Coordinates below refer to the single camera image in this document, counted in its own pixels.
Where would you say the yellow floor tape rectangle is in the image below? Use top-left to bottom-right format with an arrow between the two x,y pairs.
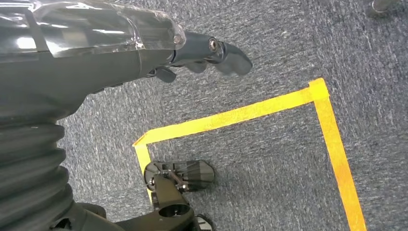
132,78 -> 368,231

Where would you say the black robot leg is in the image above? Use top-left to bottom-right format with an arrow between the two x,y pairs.
115,175 -> 196,231

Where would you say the stainless steel workbench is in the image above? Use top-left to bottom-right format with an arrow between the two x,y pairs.
366,0 -> 403,17

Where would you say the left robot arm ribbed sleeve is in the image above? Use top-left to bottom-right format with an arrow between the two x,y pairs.
0,115 -> 125,231

